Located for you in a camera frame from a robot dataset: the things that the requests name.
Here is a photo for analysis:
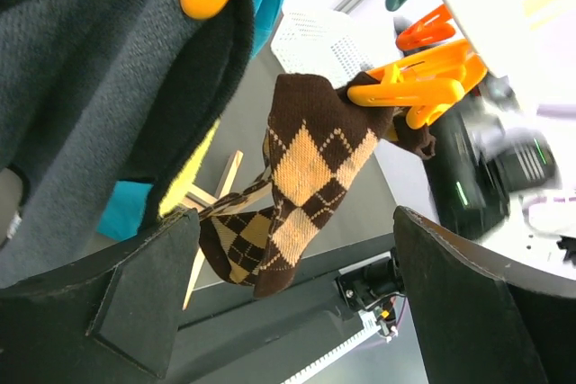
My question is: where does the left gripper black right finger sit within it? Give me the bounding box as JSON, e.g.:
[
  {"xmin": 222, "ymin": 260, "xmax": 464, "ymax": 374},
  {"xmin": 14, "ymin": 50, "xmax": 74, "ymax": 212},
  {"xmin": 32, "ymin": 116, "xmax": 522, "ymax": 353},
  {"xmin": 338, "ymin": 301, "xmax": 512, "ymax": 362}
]
[{"xmin": 393, "ymin": 206, "xmax": 575, "ymax": 383}]

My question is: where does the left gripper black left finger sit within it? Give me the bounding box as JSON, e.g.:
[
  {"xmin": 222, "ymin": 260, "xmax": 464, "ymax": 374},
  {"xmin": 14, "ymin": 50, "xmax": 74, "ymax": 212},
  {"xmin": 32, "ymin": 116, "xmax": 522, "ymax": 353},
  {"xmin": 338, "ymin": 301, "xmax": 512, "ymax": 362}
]
[{"xmin": 1, "ymin": 210, "xmax": 200, "ymax": 383}]

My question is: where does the brown argyle sock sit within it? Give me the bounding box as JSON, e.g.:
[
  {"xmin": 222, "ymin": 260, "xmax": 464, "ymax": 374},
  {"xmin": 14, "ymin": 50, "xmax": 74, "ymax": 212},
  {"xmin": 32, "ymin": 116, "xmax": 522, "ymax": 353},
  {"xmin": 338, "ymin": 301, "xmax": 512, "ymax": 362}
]
[
  {"xmin": 254, "ymin": 72, "xmax": 436, "ymax": 299},
  {"xmin": 197, "ymin": 167, "xmax": 275, "ymax": 287}
]

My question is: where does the white round clip hanger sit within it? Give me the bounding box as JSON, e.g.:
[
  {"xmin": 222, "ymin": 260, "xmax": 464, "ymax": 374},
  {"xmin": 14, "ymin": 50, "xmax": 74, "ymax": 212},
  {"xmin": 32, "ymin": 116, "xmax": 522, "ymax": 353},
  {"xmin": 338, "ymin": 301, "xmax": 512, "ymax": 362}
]
[{"xmin": 443, "ymin": 0, "xmax": 575, "ymax": 112}]

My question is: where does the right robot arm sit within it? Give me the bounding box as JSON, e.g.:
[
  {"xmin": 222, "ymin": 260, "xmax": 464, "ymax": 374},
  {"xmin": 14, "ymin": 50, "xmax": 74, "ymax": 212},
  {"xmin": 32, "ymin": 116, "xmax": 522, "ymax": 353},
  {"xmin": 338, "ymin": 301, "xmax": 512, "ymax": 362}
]
[{"xmin": 424, "ymin": 79, "xmax": 575, "ymax": 264}]

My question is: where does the orange clothespin front left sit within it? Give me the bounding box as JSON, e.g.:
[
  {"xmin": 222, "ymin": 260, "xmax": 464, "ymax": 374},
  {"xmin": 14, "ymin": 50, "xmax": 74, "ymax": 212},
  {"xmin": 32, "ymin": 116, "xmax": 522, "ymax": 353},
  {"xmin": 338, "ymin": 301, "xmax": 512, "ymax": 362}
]
[{"xmin": 347, "ymin": 39, "xmax": 488, "ymax": 129}]

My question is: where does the black and yellow sock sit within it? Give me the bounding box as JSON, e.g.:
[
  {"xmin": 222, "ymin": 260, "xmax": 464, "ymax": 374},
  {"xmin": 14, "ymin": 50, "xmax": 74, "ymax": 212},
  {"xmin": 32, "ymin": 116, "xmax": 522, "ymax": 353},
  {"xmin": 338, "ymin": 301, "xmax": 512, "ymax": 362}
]
[{"xmin": 1, "ymin": 0, "xmax": 254, "ymax": 287}]

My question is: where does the white plastic basket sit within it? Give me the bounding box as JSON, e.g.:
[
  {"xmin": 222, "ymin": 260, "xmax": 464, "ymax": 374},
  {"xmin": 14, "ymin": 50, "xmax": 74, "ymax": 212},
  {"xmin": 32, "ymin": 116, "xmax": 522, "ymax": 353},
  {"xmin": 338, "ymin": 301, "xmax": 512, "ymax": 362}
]
[{"xmin": 270, "ymin": 10, "xmax": 374, "ymax": 88}]

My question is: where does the teal cloth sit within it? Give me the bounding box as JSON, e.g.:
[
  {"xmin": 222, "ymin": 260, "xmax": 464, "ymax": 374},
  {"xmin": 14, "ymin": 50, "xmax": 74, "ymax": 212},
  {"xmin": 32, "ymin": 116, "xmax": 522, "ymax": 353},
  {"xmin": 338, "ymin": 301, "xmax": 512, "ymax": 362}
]
[{"xmin": 96, "ymin": 0, "xmax": 284, "ymax": 241}]

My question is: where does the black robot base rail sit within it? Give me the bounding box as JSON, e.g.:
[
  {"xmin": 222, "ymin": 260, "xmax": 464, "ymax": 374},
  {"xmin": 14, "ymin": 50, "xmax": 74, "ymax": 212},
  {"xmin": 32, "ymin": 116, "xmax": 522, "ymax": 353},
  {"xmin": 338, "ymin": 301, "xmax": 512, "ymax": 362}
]
[{"xmin": 166, "ymin": 234, "xmax": 394, "ymax": 383}]

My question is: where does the wooden drying rack frame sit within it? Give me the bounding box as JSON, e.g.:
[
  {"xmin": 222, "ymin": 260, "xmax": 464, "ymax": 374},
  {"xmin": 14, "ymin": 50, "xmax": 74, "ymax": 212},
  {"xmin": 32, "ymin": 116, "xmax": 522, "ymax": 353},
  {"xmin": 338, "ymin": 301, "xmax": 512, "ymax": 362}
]
[{"xmin": 183, "ymin": 150, "xmax": 270, "ymax": 308}]

